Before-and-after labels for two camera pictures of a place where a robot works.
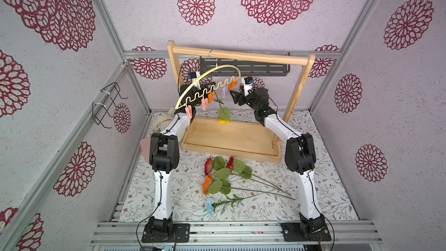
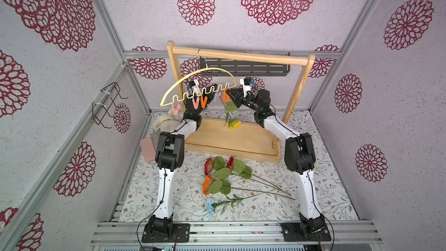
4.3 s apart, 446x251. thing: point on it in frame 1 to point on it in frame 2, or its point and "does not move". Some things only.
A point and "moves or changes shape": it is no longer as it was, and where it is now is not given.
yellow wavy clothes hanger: [197, 96] moves or changes shape
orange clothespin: [232, 84] to [225, 95]
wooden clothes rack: [238, 139] does not move
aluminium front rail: [344, 232] does not move
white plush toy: [160, 120] does not move
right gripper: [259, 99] does not move
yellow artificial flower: [223, 113] to [229, 106]
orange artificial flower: [210, 186] does not move
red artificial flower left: [218, 163] does not move
